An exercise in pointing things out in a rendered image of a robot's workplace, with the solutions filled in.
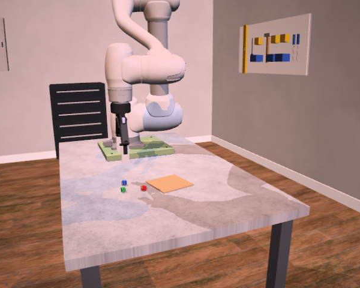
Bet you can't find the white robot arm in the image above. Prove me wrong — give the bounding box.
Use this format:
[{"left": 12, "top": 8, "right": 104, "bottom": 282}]
[{"left": 105, "top": 0, "right": 185, "bottom": 148}]

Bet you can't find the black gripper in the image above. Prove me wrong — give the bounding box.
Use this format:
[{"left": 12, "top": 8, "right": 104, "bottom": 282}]
[{"left": 110, "top": 103, "right": 131, "bottom": 163}]

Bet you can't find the orange flat mat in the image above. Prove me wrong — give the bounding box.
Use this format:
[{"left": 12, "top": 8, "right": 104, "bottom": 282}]
[{"left": 146, "top": 175, "right": 194, "bottom": 193}]

